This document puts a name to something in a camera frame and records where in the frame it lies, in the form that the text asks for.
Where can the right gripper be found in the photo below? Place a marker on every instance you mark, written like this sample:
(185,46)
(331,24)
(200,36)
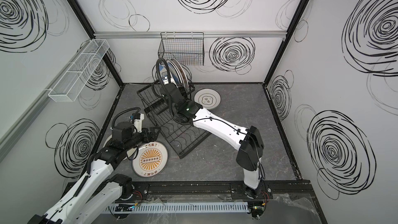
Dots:
(168,95)

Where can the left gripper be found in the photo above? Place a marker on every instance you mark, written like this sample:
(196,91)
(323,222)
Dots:
(148,139)

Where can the black wire dish rack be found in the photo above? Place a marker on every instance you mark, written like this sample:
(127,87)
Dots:
(182,138)

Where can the orange sunburst plate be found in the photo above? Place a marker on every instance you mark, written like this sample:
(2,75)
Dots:
(150,160)

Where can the white plate black flower outline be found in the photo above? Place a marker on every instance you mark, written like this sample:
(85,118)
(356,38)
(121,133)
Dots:
(208,98)

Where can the blue striped plate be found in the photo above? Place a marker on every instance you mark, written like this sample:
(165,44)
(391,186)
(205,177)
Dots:
(175,76)
(162,70)

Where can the white plate red characters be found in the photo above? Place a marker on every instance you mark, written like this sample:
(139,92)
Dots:
(186,73)

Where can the cream floral plate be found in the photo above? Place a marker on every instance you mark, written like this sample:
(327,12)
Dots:
(107,140)

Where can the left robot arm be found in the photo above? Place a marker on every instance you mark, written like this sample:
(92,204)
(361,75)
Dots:
(99,187)

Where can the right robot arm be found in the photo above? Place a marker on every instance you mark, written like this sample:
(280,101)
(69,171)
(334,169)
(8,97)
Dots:
(185,111)

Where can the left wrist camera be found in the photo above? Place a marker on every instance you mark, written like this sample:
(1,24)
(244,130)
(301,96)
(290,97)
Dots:
(138,122)

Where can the black wire wall basket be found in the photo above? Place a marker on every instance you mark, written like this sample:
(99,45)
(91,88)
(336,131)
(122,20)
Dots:
(185,47)

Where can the white mesh wall shelf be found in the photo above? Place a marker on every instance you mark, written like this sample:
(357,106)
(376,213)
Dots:
(87,70)

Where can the grey slotted cable duct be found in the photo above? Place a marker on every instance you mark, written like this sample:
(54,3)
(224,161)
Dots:
(177,208)

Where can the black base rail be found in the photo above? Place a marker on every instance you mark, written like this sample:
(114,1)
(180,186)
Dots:
(234,190)

